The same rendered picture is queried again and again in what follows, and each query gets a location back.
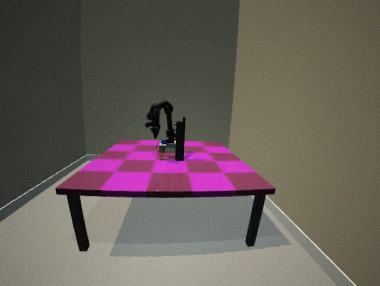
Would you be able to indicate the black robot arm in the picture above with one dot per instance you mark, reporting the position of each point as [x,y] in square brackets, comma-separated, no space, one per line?
[154,114]

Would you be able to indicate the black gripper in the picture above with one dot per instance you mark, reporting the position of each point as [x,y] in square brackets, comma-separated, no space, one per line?
[155,128]

